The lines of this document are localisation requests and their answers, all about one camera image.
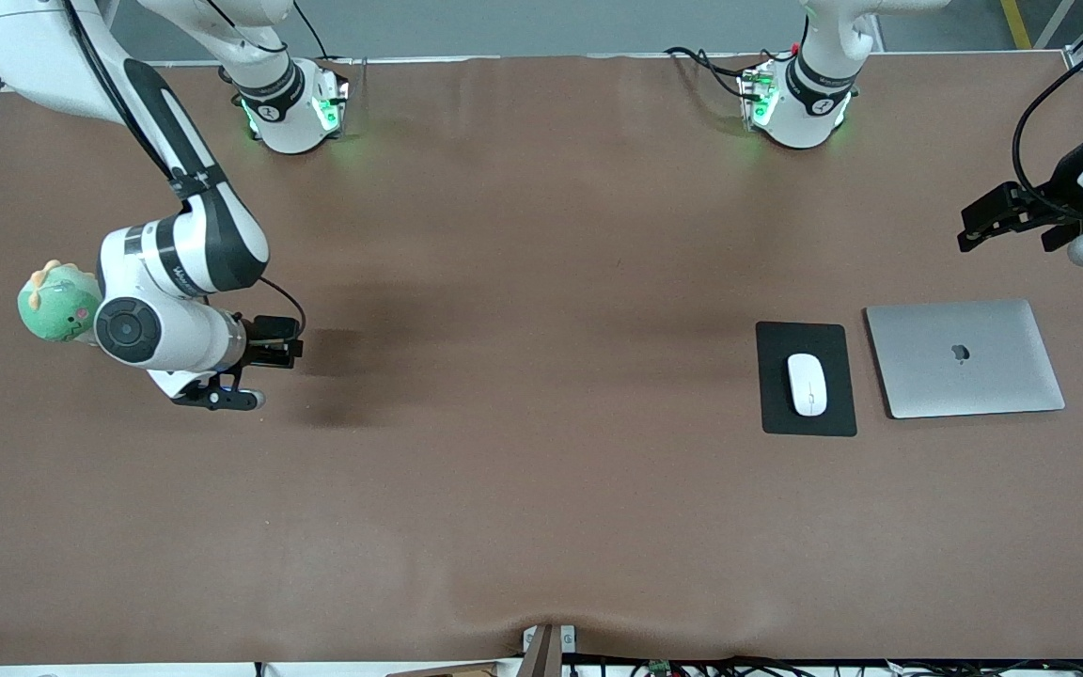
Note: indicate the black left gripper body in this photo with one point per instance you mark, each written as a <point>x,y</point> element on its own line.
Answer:
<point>1064,177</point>

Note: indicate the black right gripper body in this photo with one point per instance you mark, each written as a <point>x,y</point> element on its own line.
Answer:
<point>268,330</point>

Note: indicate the white computer mouse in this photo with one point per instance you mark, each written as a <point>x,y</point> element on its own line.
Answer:
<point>807,381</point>

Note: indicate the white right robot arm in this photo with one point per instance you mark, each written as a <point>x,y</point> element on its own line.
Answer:
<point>175,334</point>

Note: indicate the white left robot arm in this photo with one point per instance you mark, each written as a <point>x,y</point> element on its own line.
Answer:
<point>814,113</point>

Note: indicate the black rectangular mouse pad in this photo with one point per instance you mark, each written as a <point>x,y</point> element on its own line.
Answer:
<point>772,414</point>

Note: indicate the silver closed laptop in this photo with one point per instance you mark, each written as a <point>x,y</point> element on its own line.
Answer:
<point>936,376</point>

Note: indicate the green plush dinosaur toy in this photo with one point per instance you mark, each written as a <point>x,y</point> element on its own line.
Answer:
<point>57,310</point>

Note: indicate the brown table cover mat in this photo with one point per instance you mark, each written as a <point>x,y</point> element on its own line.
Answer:
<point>504,376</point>

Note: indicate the small green circuit board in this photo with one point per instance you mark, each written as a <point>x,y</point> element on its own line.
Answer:
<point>661,669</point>

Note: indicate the brown camera mount post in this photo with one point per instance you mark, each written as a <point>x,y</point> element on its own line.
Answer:
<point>541,653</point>

